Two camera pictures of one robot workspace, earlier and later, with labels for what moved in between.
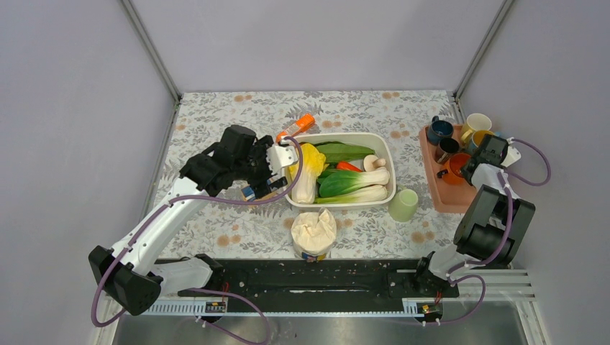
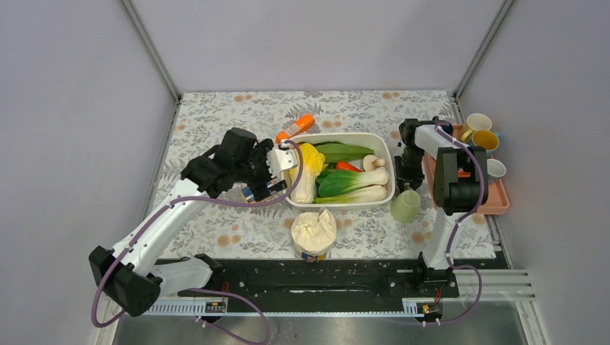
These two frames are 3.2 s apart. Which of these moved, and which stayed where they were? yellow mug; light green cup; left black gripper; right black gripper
Moved: right black gripper
Stayed: light green cup; yellow mug; left black gripper
